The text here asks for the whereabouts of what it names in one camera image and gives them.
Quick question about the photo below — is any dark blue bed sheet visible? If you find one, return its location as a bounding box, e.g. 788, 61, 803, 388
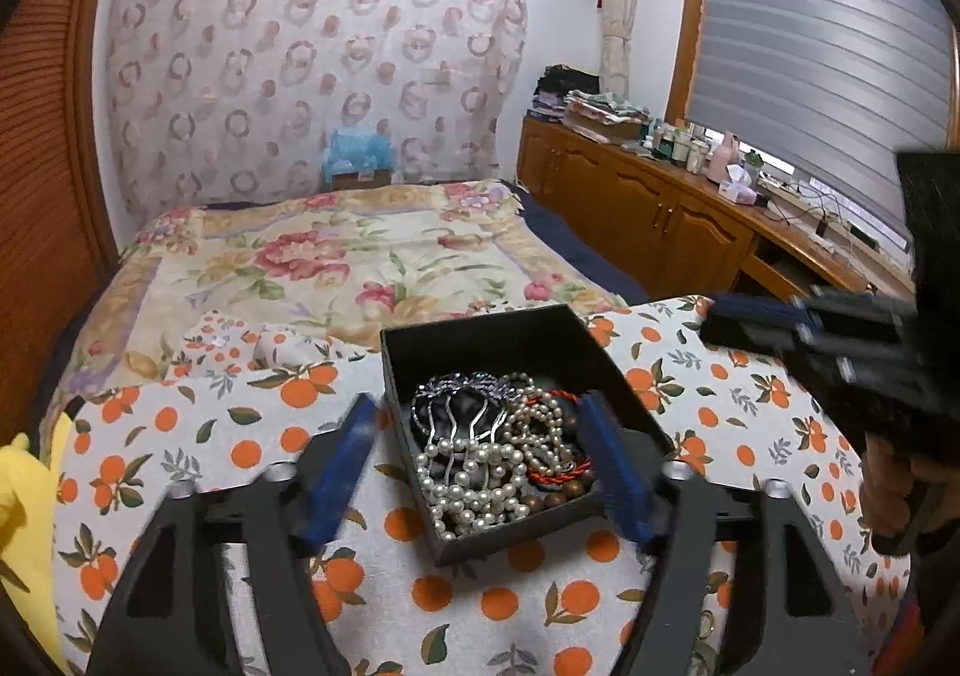
516, 190, 650, 306

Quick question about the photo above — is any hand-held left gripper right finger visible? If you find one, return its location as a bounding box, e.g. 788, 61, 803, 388
577, 391, 875, 676

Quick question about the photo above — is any red cord bracelet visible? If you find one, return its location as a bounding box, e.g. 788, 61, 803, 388
520, 387, 599, 487

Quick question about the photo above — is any brown wooden bead bracelet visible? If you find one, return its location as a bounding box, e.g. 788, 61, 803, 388
517, 413, 602, 516

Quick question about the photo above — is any power strip with cables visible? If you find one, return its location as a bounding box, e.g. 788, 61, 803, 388
757, 173, 880, 251

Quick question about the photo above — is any pink bottle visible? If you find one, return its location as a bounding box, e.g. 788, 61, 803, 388
707, 131, 745, 182

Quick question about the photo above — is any silver hair comb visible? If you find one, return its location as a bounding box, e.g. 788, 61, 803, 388
411, 370, 536, 491

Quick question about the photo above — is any black cardboard box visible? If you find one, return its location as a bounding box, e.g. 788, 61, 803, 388
379, 304, 676, 567

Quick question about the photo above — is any group of cosmetic bottles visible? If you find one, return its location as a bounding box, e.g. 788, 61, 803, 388
649, 116, 713, 168

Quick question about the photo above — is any floral blanket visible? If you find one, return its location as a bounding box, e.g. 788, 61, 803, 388
45, 181, 631, 422

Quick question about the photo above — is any blue plastic bag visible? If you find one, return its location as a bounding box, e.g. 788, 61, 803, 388
322, 128, 397, 177

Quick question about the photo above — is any grey window blind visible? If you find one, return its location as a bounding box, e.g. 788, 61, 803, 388
686, 0, 960, 231

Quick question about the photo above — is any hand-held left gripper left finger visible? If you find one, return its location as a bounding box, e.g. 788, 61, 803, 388
86, 392, 380, 676

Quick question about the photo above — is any person's right hand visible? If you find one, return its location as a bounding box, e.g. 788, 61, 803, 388
859, 434, 947, 542

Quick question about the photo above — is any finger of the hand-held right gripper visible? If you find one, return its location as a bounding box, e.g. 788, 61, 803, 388
699, 293, 820, 356

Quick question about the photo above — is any white pearl necklace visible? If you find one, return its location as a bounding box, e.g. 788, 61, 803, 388
416, 391, 587, 540

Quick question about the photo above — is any orange fruit print cloth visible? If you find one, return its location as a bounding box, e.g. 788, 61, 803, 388
56, 297, 912, 676

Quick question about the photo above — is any pile of dark clothes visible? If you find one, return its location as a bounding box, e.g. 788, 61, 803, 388
534, 65, 602, 119

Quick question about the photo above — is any stack of folded cloths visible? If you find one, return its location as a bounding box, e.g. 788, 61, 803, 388
562, 89, 652, 146

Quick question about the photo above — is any pink tissue box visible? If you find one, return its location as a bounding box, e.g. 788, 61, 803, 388
718, 167, 760, 207

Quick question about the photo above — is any yellow plush toy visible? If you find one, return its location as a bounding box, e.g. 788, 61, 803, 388
0, 413, 74, 671

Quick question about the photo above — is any wooden cabinet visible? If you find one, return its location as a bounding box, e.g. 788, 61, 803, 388
517, 113, 917, 308

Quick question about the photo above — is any ring pattern wall curtain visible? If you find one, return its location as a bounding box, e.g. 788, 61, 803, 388
105, 0, 526, 219

